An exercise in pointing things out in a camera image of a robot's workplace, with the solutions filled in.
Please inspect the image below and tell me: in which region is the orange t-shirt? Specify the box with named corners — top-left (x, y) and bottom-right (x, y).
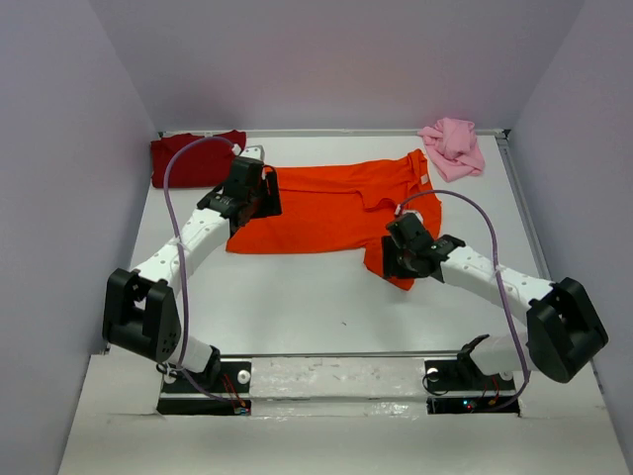
top-left (226, 149), bottom-right (432, 277)

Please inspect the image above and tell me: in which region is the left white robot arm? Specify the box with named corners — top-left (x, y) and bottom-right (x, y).
top-left (102, 157), bottom-right (282, 391)

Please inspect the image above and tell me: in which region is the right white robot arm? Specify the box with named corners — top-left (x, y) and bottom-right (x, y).
top-left (382, 214), bottom-right (608, 388)

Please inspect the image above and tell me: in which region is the dark red folded t-shirt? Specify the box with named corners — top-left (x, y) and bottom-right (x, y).
top-left (150, 130), bottom-right (247, 189)

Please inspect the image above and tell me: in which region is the pink crumpled t-shirt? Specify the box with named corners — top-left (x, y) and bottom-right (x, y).
top-left (417, 118), bottom-right (486, 183)

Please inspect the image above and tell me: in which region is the white front cover board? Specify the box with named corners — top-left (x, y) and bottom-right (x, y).
top-left (60, 354), bottom-right (628, 474)

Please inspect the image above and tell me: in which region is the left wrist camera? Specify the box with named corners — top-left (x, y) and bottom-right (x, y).
top-left (240, 144), bottom-right (265, 161)

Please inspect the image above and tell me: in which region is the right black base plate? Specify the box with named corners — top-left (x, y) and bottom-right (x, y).
top-left (421, 358), bottom-right (520, 416)

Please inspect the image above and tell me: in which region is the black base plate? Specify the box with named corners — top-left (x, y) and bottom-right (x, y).
top-left (155, 359), bottom-right (252, 417)
top-left (421, 358), bottom-right (520, 416)

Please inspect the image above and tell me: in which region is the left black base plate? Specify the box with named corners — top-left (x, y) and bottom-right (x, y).
top-left (155, 359), bottom-right (252, 417)

